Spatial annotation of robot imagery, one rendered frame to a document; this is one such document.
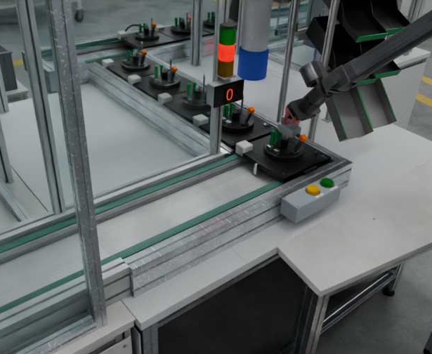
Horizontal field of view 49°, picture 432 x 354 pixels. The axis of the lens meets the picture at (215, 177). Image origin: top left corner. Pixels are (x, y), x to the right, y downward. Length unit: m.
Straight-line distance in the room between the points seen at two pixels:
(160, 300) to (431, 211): 0.98
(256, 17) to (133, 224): 1.39
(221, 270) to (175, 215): 0.23
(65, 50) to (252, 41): 1.76
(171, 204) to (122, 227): 0.18
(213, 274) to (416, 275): 1.69
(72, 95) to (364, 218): 1.08
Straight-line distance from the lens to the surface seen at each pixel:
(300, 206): 1.47
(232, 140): 1.76
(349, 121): 1.86
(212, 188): 1.58
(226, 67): 1.50
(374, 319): 2.54
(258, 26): 2.50
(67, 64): 0.86
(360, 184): 1.82
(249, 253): 1.43
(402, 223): 1.69
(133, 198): 1.49
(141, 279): 1.28
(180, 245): 1.29
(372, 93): 2.00
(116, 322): 1.26
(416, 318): 2.63
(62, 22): 0.84
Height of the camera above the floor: 1.82
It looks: 33 degrees down
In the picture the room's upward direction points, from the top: 3 degrees clockwise
